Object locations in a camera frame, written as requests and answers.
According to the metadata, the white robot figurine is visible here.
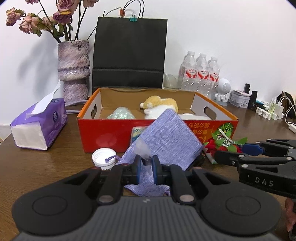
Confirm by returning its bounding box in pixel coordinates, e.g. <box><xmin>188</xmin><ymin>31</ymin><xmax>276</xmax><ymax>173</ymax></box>
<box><xmin>214</xmin><ymin>78</ymin><xmax>231</xmax><ymax>106</ymax></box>

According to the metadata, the purple cable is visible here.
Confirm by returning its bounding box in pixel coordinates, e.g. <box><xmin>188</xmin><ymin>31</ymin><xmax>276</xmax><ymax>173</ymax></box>
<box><xmin>65</xmin><ymin>99</ymin><xmax>88</xmax><ymax>115</ymax></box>

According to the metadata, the yellow white plush toy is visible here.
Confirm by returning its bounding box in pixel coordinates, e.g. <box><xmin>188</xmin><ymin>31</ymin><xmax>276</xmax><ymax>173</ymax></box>
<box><xmin>140</xmin><ymin>96</ymin><xmax>210</xmax><ymax>121</ymax></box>

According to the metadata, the purple knitted cloth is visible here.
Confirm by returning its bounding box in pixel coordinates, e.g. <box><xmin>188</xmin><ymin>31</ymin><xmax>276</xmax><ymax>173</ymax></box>
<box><xmin>121</xmin><ymin>109</ymin><xmax>203</xmax><ymax>197</ymax></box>

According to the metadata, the right water bottle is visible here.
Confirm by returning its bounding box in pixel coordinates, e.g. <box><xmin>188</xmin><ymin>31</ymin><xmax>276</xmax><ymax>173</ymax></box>
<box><xmin>208</xmin><ymin>56</ymin><xmax>220</xmax><ymax>99</ymax></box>

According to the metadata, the person's right hand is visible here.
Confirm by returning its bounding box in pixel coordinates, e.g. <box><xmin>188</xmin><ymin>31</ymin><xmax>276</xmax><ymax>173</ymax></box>
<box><xmin>285</xmin><ymin>198</ymin><xmax>296</xmax><ymax>232</ymax></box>

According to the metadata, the green sequin pouch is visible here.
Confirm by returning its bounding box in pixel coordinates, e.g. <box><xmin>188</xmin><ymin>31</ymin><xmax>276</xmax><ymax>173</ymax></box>
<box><xmin>107</xmin><ymin>106</ymin><xmax>135</xmax><ymax>120</ymax></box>

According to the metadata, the middle water bottle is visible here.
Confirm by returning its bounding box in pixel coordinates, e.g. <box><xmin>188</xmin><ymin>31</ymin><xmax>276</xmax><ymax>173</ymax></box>
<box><xmin>196</xmin><ymin>53</ymin><xmax>210</xmax><ymax>95</ymax></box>

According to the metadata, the red artificial rose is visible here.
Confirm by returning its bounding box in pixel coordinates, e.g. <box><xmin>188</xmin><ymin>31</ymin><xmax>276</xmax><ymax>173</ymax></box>
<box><xmin>204</xmin><ymin>123</ymin><xmax>248</xmax><ymax>164</ymax></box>

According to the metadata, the purple ceramic vase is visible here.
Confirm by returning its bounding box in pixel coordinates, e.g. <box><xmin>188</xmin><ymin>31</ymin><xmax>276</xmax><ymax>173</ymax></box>
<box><xmin>58</xmin><ymin>40</ymin><xmax>90</xmax><ymax>103</ymax></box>

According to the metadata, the black lipstick tube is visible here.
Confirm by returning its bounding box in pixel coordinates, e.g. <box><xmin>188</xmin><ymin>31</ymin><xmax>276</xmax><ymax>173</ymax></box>
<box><xmin>243</xmin><ymin>83</ymin><xmax>250</xmax><ymax>94</ymax></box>

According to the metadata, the water bottle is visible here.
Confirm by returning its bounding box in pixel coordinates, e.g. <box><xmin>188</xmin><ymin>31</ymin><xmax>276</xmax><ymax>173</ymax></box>
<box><xmin>208</xmin><ymin>56</ymin><xmax>220</xmax><ymax>99</ymax></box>
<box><xmin>196</xmin><ymin>53</ymin><xmax>210</xmax><ymax>95</ymax></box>
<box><xmin>178</xmin><ymin>51</ymin><xmax>197</xmax><ymax>92</ymax></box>

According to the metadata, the left water bottle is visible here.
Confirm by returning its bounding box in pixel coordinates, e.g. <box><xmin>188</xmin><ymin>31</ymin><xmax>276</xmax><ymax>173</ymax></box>
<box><xmin>178</xmin><ymin>51</ymin><xmax>197</xmax><ymax>92</ymax></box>

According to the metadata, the purple tissue pack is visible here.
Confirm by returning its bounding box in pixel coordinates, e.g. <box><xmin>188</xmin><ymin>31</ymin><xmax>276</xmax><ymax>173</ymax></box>
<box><xmin>10</xmin><ymin>82</ymin><xmax>67</xmax><ymax>151</ymax></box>

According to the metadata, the teal binder clip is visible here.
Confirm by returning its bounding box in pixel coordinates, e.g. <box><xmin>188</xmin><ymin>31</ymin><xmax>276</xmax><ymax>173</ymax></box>
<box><xmin>129</xmin><ymin>13</ymin><xmax>137</xmax><ymax>22</ymax></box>

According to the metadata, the white charger with cable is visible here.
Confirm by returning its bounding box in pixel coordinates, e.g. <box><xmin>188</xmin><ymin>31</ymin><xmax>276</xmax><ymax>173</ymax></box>
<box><xmin>271</xmin><ymin>91</ymin><xmax>295</xmax><ymax>133</ymax></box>

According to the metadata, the black paper bag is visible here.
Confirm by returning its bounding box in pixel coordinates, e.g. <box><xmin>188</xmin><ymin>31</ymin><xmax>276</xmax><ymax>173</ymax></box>
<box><xmin>92</xmin><ymin>16</ymin><xmax>168</xmax><ymax>91</ymax></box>

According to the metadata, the grey glass cup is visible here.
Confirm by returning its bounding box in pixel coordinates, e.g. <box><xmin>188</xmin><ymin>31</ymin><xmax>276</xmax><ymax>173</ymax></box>
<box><xmin>163</xmin><ymin>72</ymin><xmax>181</xmax><ymax>89</ymax></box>

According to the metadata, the dried pink rose bouquet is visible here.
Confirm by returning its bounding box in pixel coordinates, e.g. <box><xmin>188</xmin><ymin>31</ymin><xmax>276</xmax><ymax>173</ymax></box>
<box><xmin>5</xmin><ymin>0</ymin><xmax>98</xmax><ymax>43</ymax></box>

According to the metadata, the small white tin box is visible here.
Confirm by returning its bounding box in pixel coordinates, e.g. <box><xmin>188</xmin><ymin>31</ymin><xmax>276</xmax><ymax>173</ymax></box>
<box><xmin>228</xmin><ymin>90</ymin><xmax>250</xmax><ymax>108</ymax></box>

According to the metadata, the orange cardboard box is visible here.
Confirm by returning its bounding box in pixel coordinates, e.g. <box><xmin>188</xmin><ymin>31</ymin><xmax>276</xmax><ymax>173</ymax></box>
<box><xmin>76</xmin><ymin>87</ymin><xmax>239</xmax><ymax>154</ymax></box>

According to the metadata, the black cosmetic tube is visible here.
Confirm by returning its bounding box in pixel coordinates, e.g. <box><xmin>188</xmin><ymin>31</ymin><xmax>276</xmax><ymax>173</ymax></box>
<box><xmin>247</xmin><ymin>90</ymin><xmax>257</xmax><ymax>111</ymax></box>

